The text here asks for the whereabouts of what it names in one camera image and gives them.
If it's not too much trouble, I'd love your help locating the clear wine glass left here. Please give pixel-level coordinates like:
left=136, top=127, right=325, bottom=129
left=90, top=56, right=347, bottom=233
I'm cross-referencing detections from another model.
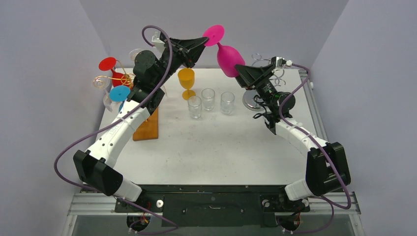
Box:
left=103, top=93, right=121, bottom=112

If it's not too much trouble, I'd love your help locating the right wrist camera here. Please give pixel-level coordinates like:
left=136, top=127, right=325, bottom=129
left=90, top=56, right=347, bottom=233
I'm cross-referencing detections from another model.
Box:
left=270, top=57, right=293, bottom=68

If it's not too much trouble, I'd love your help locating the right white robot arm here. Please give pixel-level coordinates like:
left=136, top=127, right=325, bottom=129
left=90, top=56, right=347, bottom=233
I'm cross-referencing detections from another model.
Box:
left=235, top=64, right=351, bottom=210

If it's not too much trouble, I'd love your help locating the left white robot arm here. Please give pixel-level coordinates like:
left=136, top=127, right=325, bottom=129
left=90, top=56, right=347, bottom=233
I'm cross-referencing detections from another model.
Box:
left=73, top=37, right=209, bottom=211

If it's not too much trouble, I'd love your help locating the gold wire glass rack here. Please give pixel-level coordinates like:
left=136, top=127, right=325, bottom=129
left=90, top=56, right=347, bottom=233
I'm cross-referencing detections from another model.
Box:
left=92, top=57, right=135, bottom=102

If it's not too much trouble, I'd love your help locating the chrome wire glass rack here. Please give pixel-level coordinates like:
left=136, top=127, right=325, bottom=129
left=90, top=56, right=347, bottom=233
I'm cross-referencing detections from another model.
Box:
left=242, top=53, right=286, bottom=112

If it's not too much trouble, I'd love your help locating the yellow plastic goblet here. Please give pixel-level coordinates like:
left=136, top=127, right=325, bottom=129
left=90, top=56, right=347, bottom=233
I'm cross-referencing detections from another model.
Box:
left=178, top=68, right=196, bottom=100

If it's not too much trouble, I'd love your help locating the wooden rack base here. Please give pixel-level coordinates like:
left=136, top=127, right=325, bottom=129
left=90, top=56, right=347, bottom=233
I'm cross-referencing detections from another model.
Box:
left=132, top=108, right=159, bottom=141

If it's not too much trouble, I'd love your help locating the clear etched glass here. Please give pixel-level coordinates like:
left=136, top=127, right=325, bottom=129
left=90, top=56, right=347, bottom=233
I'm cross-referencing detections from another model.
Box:
left=187, top=96, right=202, bottom=119
left=201, top=88, right=215, bottom=111
left=220, top=91, right=235, bottom=115

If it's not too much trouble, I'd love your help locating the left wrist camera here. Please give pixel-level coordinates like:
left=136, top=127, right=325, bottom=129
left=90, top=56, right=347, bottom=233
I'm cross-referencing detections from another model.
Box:
left=151, top=31, right=166, bottom=51

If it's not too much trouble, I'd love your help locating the aluminium rail frame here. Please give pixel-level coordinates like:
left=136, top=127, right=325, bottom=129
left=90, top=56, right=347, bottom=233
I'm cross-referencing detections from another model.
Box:
left=62, top=191, right=365, bottom=236

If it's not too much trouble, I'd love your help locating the blue wine glass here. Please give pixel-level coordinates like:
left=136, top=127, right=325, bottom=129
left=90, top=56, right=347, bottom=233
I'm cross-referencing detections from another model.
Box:
left=109, top=85, right=131, bottom=112

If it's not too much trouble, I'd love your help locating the red wine glass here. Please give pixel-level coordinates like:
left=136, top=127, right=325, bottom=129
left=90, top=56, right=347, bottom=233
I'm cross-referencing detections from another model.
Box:
left=98, top=57, right=134, bottom=89

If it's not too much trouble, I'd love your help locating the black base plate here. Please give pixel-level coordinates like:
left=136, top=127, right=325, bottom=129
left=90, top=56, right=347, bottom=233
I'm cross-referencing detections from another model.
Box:
left=110, top=185, right=310, bottom=227

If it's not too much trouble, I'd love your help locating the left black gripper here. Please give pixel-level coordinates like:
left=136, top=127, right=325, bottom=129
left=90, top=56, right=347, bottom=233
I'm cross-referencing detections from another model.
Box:
left=153, top=37, right=210, bottom=89

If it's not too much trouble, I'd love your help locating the pink wine glass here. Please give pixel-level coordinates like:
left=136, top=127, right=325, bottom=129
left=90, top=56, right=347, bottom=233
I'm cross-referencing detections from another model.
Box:
left=203, top=25, right=245, bottom=77

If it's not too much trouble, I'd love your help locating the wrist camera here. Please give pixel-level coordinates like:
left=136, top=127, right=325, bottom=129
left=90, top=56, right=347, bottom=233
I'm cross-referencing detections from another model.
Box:
left=270, top=57, right=293, bottom=68
left=151, top=31, right=166, bottom=51

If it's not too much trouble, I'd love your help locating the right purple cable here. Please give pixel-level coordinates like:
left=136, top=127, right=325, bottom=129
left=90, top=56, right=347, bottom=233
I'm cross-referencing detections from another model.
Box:
left=277, top=62, right=353, bottom=235

